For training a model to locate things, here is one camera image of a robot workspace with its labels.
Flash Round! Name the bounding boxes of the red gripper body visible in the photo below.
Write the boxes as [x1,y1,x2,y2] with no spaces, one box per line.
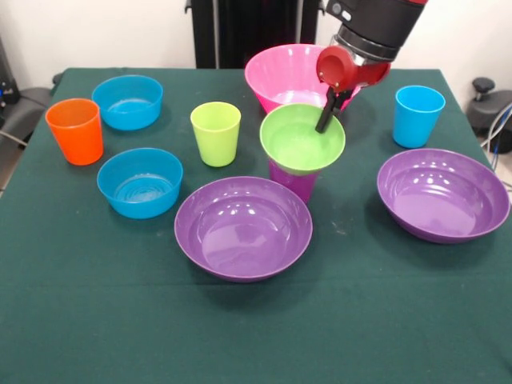
[316,45,391,95]

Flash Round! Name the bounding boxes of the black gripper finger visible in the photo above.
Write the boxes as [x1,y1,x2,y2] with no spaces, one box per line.
[314,89,342,134]
[337,90,354,115]

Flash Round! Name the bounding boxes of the green ribbed bowl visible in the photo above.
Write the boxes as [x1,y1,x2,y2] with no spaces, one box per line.
[258,102,346,174]

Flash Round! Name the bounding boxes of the large pink bowl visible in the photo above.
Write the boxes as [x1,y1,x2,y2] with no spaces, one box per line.
[244,43,363,115]

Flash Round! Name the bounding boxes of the purple cup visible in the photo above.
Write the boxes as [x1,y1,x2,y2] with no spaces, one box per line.
[267,158,321,206]

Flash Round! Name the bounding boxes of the blue cup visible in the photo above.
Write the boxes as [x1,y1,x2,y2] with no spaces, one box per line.
[392,85,446,150]

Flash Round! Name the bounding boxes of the lime green cup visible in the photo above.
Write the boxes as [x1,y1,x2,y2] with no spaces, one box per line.
[190,101,242,168]

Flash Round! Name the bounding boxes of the purple bowl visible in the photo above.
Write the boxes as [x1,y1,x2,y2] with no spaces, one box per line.
[174,177,314,284]
[376,148,511,245]

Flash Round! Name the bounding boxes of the black knob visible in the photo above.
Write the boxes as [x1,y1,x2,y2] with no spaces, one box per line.
[470,77,498,106]

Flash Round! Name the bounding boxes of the dark grey base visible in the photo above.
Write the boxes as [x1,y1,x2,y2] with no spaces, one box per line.
[466,90,512,139]

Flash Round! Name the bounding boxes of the blue bowl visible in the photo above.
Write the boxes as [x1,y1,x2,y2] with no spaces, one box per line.
[91,74,164,131]
[96,147,184,220]

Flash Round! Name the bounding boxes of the dark green tablecloth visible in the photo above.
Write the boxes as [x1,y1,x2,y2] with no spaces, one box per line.
[0,66,512,384]

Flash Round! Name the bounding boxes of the orange cup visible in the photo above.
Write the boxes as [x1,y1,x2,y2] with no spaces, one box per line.
[44,98,105,166]

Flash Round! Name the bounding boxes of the grey chair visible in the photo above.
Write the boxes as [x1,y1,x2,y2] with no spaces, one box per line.
[0,86,54,146]

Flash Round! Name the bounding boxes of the black equipment box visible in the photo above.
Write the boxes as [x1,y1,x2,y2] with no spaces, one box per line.
[0,35,21,121]

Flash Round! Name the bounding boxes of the blue and grey cables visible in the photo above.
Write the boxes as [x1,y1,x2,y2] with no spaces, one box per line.
[479,102,512,189]

